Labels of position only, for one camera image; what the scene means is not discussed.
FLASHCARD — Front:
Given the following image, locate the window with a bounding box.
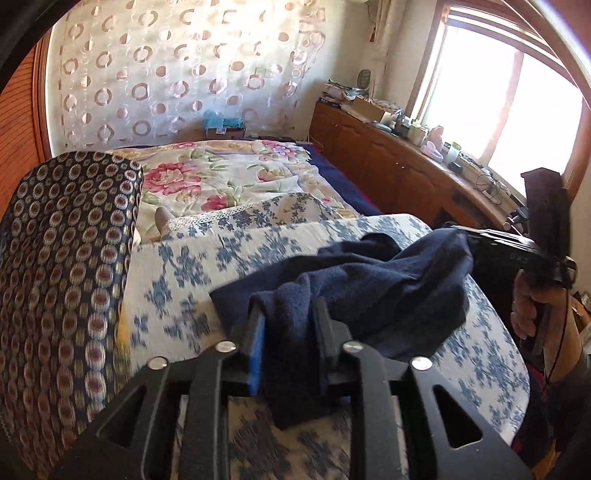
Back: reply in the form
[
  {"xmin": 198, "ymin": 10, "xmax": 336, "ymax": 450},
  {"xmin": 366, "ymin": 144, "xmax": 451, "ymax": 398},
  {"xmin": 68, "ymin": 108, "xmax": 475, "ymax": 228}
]
[{"xmin": 406, "ymin": 4, "xmax": 591, "ymax": 204}]

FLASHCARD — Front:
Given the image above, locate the dark patterned bolster cushion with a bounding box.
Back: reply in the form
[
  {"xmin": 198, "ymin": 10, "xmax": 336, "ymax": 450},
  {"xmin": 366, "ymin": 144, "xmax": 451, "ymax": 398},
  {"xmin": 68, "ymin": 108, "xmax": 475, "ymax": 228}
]
[{"xmin": 0, "ymin": 150, "xmax": 146, "ymax": 480}]

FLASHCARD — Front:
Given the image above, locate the navy fleece garment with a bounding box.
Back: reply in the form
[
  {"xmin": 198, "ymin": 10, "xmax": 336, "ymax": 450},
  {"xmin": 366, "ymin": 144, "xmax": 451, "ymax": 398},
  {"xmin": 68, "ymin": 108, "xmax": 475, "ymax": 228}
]
[{"xmin": 210, "ymin": 228, "xmax": 476, "ymax": 430}]

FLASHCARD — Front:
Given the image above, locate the black cable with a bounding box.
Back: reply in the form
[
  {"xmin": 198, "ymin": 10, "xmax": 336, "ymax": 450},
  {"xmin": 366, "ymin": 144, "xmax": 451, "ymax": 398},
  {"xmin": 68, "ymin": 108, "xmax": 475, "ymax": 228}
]
[{"xmin": 545, "ymin": 277, "xmax": 571, "ymax": 386}]

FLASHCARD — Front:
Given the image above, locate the navy blanket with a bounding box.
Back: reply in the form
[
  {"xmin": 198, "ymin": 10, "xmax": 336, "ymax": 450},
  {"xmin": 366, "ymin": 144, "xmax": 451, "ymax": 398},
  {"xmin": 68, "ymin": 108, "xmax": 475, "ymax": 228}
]
[{"xmin": 302, "ymin": 141, "xmax": 384, "ymax": 217}]

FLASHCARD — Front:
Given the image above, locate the small cardboard box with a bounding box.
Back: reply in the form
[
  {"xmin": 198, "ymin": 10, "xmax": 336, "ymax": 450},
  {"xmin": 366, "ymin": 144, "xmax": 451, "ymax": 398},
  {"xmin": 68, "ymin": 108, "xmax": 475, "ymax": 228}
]
[{"xmin": 203, "ymin": 126, "xmax": 246, "ymax": 140}]

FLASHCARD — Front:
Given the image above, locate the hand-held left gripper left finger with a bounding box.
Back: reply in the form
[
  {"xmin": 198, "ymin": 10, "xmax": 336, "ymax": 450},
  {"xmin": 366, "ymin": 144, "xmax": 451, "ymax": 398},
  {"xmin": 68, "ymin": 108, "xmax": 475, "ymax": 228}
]
[{"xmin": 51, "ymin": 309, "xmax": 267, "ymax": 480}]

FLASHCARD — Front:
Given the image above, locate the pink floral quilt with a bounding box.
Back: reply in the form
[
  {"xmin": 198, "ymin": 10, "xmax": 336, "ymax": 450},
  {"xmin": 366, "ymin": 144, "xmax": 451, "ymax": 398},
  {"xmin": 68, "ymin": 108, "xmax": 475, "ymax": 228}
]
[{"xmin": 111, "ymin": 138, "xmax": 361, "ymax": 245}]

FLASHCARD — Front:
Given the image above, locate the white curtain with circles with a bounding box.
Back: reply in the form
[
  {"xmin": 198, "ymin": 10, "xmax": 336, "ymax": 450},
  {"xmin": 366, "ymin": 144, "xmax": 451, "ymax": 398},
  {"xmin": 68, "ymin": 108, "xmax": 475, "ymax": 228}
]
[{"xmin": 46, "ymin": 0, "xmax": 333, "ymax": 155}]

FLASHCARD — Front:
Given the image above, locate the blue floral white bedspread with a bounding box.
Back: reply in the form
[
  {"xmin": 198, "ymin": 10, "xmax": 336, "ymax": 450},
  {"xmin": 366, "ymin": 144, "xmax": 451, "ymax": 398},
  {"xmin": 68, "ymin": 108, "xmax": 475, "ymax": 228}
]
[{"xmin": 117, "ymin": 213, "xmax": 532, "ymax": 480}]

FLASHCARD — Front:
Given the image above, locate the wooden wardrobe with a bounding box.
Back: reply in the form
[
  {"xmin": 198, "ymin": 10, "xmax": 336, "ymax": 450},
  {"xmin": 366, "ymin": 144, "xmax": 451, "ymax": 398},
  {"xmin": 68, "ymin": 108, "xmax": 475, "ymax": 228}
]
[{"xmin": 0, "ymin": 37, "xmax": 54, "ymax": 217}]

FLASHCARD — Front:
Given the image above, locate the person's right forearm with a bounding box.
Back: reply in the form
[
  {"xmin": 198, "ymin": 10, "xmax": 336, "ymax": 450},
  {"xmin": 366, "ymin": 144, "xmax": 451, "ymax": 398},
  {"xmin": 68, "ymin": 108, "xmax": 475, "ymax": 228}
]
[{"xmin": 531, "ymin": 323, "xmax": 591, "ymax": 455}]

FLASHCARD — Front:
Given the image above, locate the pink plush object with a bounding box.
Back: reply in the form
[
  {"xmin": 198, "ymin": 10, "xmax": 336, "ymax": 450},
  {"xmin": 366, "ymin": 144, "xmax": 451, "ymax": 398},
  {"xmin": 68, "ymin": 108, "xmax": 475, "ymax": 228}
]
[{"xmin": 422, "ymin": 126, "xmax": 446, "ymax": 155}]

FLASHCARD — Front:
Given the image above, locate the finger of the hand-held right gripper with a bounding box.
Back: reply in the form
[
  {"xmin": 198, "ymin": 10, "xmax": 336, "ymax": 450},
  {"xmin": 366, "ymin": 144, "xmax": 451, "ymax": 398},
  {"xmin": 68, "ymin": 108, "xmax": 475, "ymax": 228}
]
[{"xmin": 443, "ymin": 223, "xmax": 490, "ymax": 245}]

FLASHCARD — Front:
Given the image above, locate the open cardboard box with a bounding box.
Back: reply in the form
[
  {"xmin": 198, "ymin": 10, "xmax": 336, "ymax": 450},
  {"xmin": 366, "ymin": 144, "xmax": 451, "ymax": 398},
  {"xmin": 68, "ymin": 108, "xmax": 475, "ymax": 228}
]
[{"xmin": 344, "ymin": 95, "xmax": 386, "ymax": 123}]

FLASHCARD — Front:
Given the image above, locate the person's right hand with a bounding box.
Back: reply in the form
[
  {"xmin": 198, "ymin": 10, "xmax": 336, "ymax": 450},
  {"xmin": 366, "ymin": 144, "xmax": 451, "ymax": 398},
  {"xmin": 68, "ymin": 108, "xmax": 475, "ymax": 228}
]
[{"xmin": 510, "ymin": 271, "xmax": 575, "ymax": 352}]

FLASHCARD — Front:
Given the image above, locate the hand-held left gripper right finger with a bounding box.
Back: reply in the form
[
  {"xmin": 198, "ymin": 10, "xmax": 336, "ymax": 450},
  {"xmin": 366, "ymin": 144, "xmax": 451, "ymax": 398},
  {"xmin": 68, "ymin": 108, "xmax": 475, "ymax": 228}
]
[{"xmin": 311, "ymin": 298, "xmax": 532, "ymax": 480}]

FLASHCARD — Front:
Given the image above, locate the wooden cabinet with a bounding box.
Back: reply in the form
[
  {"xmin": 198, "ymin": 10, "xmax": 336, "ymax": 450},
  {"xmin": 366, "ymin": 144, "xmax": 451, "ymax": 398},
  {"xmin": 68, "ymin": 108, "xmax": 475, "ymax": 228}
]
[{"xmin": 309, "ymin": 100, "xmax": 532, "ymax": 232}]

